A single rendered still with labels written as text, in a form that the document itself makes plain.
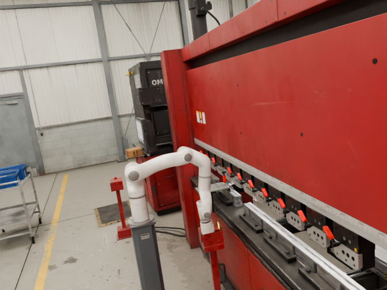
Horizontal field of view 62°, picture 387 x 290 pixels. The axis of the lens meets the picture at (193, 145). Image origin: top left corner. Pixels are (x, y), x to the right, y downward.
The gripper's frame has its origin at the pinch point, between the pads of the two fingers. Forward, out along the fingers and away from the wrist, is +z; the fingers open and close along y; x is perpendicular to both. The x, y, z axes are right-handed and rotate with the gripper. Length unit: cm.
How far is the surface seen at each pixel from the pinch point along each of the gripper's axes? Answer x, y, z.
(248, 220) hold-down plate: 16.6, -28.2, -14.3
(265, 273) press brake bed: 57, -22, 2
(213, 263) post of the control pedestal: -2.4, 1.1, 22.2
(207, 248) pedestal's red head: 4.9, 4.3, 4.2
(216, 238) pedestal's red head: 4.7, -4.6, -1.3
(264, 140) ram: 47, -39, -77
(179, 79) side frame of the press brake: -127, -21, -123
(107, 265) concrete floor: -129, 107, 65
